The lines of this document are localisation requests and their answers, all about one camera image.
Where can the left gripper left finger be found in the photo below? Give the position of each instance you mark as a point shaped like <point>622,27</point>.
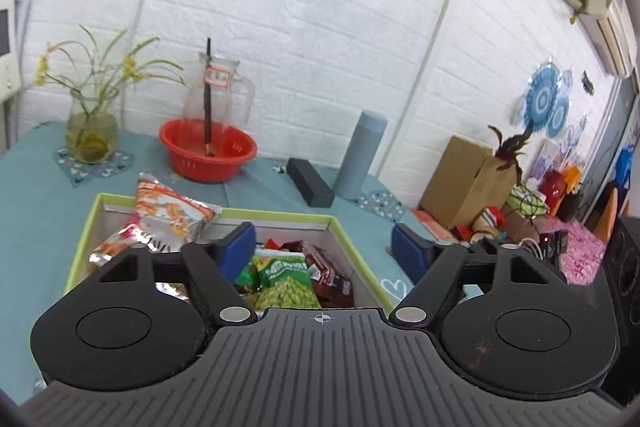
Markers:
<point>145,315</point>

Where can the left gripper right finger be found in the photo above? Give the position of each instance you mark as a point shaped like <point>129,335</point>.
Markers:
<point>503,318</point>

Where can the orange white chips bag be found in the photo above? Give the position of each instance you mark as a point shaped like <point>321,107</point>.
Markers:
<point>163,221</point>

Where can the green pea snack packet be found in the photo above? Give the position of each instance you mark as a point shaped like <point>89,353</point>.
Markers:
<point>284,282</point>

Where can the dark red snack packet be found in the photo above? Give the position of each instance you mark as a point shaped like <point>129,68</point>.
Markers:
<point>330,285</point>

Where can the green plum candy packet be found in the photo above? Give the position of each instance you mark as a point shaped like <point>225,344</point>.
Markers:
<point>248,281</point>

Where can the plaid tablecloth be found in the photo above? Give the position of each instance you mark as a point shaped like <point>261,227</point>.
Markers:
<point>461,235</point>

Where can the brown cardboard box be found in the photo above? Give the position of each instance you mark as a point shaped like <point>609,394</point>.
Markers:
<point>468,178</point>

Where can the dark red feather plant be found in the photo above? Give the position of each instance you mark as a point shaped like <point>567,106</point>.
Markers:
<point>510,149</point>

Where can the blue paper fan decoration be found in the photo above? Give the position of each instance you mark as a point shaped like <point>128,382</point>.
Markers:
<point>545,104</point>

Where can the green cardboard box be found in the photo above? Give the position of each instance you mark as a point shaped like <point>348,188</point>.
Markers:
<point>109,212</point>

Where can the red plastic basin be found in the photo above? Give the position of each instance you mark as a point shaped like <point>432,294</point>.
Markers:
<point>214,156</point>

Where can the black rectangular case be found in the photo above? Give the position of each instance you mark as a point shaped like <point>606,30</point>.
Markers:
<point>315,192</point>

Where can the grey blue thermos bottle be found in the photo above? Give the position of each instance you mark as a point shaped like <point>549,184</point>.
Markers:
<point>359,155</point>

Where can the black straw in pitcher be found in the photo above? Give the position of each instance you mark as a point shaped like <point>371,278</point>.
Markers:
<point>207,100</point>

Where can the glass pitcher with label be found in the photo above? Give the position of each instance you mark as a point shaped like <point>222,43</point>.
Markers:
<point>232,94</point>

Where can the vase with yellow flowers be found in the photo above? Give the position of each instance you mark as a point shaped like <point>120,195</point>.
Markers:
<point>95,77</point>

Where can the air conditioner unit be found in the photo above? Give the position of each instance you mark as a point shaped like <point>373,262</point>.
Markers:
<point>610,29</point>

